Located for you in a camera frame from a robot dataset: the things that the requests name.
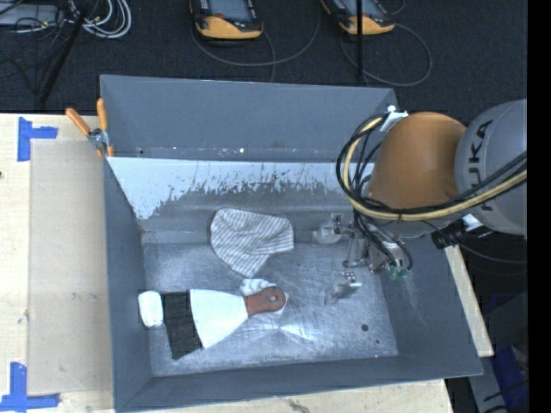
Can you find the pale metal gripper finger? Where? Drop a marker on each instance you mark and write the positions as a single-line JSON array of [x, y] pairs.
[[328, 232], [344, 286]]

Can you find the grey striped white cloth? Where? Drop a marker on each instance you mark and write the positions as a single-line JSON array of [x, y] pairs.
[[249, 239]]

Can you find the white crumpled cloth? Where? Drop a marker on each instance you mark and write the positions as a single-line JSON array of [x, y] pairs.
[[255, 285]]

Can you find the white brush with black bristles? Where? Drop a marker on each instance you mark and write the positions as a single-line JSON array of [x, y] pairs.
[[217, 316]]

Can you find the grey metal bin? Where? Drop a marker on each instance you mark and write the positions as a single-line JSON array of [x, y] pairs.
[[258, 118]]

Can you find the white soft lump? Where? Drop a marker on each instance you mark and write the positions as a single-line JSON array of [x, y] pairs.
[[150, 308]]

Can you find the pale flat board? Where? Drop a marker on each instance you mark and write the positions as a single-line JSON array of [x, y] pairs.
[[64, 265]]

